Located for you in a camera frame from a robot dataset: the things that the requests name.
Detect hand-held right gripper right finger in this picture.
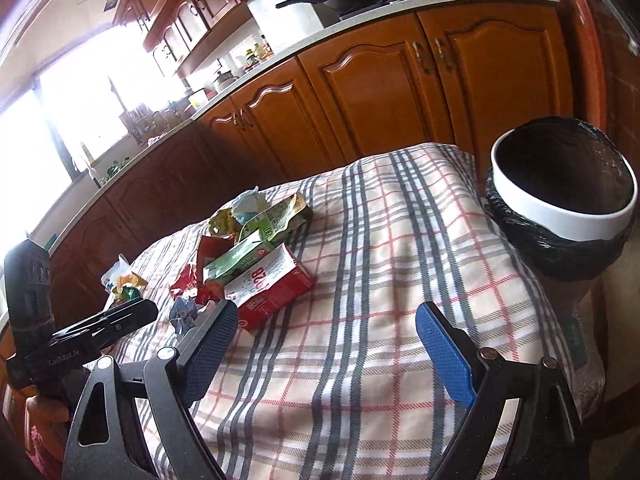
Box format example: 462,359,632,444
415,301,584,480

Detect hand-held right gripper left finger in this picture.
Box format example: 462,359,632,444
60,300,240,480

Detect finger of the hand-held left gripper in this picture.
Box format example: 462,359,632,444
52,298,159,350

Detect white and yellow plastic wrapper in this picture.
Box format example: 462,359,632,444
100,254,149,307

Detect blue grey wrapper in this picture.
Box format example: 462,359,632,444
169,297,212,337

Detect red wrapper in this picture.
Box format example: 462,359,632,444
169,266,222,307

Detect red and white carton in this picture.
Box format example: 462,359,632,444
225,242,317,333

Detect green juice carton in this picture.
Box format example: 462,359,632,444
202,232,277,286

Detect red packet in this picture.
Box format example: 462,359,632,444
196,236,232,273

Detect gold wrapper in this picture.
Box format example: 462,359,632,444
207,208,246,239

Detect green pouch with gold end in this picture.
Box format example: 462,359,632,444
240,194,314,242

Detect blue and white wrapper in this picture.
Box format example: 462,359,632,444
234,186,271,223

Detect white-rimmed bin with black bag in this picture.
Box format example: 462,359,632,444
484,116,638,283

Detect person's left hand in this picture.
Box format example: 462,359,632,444
22,392,71,441

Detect plaid tablecloth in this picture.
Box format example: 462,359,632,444
102,142,608,480

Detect bright window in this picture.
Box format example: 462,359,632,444
0,25,193,243

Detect small metal pot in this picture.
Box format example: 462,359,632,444
212,67,237,94

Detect wooden base cabinet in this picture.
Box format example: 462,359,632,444
47,0,576,321

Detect row of condiment bottles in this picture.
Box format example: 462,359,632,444
241,35,276,70

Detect red framed glass door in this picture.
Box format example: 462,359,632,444
552,0,640,131

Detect white kitchen countertop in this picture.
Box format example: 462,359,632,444
27,0,561,256

